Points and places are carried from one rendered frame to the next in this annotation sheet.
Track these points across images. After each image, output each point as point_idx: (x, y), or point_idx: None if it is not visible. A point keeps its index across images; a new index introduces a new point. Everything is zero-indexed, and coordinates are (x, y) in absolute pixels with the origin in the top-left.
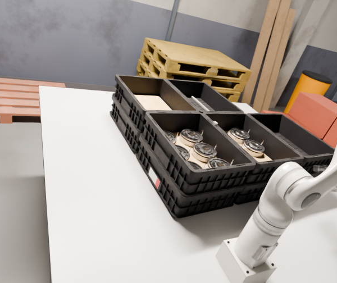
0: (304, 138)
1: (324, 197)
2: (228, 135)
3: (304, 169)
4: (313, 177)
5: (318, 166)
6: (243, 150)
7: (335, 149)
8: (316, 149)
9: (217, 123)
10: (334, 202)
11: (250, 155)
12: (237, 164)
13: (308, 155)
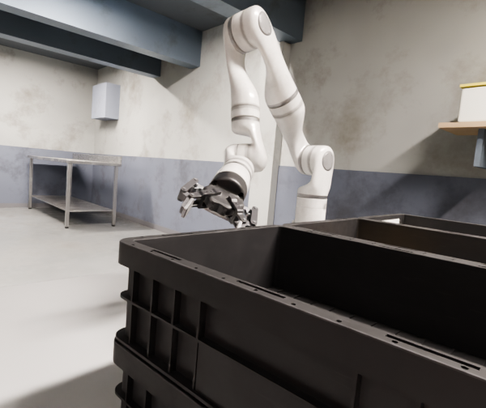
0: (253, 335)
1: (97, 401)
2: (450, 232)
3: (315, 146)
4: (308, 145)
5: (256, 207)
6: (394, 223)
7: (138, 244)
8: (183, 313)
9: None
10: (61, 394)
11: (375, 221)
12: (377, 216)
13: (270, 226)
